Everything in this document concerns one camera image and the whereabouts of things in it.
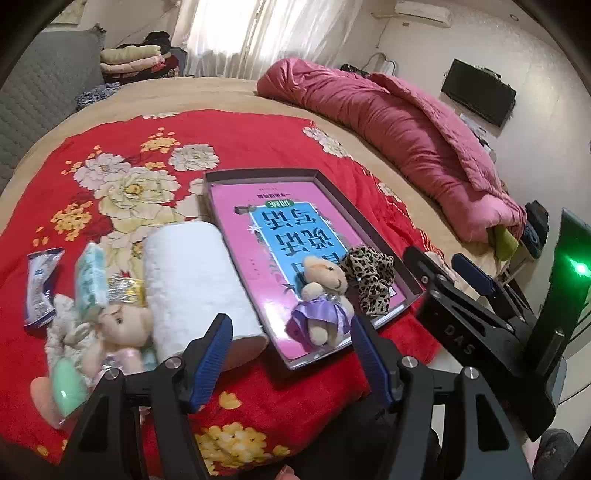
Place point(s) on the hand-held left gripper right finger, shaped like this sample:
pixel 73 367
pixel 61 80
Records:
pixel 369 360

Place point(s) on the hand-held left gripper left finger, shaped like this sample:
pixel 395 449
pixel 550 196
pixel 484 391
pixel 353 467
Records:
pixel 212 360

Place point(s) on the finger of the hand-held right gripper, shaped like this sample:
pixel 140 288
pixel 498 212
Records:
pixel 427 270
pixel 475 277

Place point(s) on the plush bear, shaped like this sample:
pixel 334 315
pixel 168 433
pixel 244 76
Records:
pixel 122 323
pixel 323 274

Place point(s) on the green white tissue pack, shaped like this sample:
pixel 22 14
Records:
pixel 92 281

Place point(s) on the green makeup sponge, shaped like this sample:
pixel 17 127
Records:
pixel 67 383

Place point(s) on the pink makeup sponge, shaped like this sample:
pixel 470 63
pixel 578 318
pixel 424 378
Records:
pixel 41 397

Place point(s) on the dark grey cardboard box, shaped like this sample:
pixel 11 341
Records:
pixel 263 177

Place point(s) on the green cloth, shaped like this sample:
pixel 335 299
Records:
pixel 503 242

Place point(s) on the leopard print scrunchie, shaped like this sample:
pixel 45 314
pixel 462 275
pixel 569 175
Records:
pixel 369 267

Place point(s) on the dark blue clothes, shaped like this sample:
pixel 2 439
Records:
pixel 535 230

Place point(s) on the white towel roll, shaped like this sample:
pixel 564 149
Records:
pixel 194 277

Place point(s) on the plush bear in purple dress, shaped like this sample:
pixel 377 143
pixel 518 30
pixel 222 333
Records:
pixel 323 274

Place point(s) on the gold candy wrapper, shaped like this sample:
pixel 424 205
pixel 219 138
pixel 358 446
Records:
pixel 124 288

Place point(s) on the pink and blue book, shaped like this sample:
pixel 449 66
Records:
pixel 240 217

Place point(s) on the pink quilt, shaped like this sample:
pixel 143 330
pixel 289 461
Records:
pixel 392 120

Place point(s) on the blue white plastic packet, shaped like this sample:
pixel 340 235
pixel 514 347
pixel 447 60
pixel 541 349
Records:
pixel 39 286

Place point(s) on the red floral blanket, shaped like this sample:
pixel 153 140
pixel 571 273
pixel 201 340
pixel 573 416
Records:
pixel 184 129

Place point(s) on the white air conditioner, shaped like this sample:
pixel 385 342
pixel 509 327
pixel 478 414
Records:
pixel 422 10

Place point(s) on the beige bed sheet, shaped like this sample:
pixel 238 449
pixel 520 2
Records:
pixel 207 94

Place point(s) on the white curtain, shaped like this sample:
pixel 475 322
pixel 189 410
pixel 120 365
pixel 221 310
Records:
pixel 258 37

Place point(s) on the blue grey knitted cloth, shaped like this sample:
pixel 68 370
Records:
pixel 94 94

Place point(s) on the dark clothing pile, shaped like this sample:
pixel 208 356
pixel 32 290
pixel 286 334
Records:
pixel 166 50

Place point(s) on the grey quilted headboard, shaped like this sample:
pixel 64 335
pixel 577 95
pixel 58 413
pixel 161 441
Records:
pixel 46 92

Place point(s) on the cream folded cloth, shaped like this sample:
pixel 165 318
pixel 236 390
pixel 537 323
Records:
pixel 129 54

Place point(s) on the black wall television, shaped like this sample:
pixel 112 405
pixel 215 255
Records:
pixel 478 92

